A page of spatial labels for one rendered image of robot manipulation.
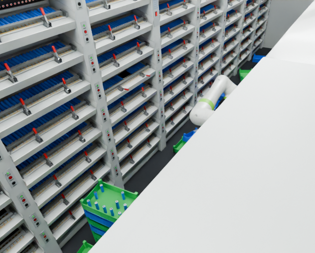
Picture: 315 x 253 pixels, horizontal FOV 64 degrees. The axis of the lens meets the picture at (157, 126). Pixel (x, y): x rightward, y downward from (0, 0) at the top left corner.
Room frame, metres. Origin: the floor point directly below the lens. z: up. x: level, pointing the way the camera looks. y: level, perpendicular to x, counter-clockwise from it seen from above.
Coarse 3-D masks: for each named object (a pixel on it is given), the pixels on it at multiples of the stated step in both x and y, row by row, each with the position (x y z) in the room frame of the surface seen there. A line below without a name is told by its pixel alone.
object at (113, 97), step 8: (144, 64) 2.10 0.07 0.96; (152, 64) 2.05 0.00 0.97; (120, 72) 1.92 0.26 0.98; (144, 72) 1.98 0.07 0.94; (152, 72) 2.00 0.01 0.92; (136, 80) 1.85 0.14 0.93; (144, 80) 1.92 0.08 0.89; (128, 88) 1.75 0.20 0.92; (112, 96) 1.62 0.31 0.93; (120, 96) 1.69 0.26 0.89
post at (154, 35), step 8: (136, 8) 2.12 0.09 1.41; (144, 8) 2.08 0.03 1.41; (152, 16) 2.04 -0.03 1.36; (152, 24) 2.04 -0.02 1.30; (152, 32) 2.04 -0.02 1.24; (152, 40) 2.04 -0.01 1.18; (160, 40) 2.11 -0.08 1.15; (160, 48) 2.10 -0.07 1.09; (152, 56) 2.05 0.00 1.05; (160, 56) 2.10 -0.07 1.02; (160, 64) 2.09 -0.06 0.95; (152, 80) 2.06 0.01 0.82; (160, 88) 2.07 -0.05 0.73; (152, 96) 2.07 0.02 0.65; (160, 104) 2.06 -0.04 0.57; (160, 112) 2.06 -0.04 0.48; (160, 128) 2.04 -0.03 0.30; (160, 144) 2.04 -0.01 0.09
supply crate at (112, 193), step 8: (104, 184) 1.17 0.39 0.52; (104, 192) 1.13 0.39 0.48; (112, 192) 1.12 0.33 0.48; (120, 192) 1.11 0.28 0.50; (128, 192) 1.07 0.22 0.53; (136, 192) 1.04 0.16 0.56; (80, 200) 1.01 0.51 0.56; (96, 200) 1.06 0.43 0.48; (104, 200) 1.06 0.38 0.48; (112, 200) 1.05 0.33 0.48; (120, 200) 1.05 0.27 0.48; (128, 200) 1.04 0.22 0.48; (88, 208) 0.99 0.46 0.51; (120, 208) 0.99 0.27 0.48; (104, 216) 0.93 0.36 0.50; (112, 216) 0.90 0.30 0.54
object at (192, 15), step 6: (198, 0) 2.63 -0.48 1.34; (198, 6) 2.64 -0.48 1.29; (192, 12) 2.61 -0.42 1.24; (192, 18) 2.61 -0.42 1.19; (198, 24) 2.65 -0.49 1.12; (198, 30) 2.65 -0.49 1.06; (192, 36) 2.61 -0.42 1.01; (198, 36) 2.65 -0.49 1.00; (198, 42) 2.66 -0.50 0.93; (198, 48) 2.66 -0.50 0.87; (192, 54) 2.61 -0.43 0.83; (198, 54) 2.66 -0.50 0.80; (192, 72) 2.61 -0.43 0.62; (192, 84) 2.60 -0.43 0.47; (192, 96) 2.60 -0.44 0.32; (192, 102) 2.60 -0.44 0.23
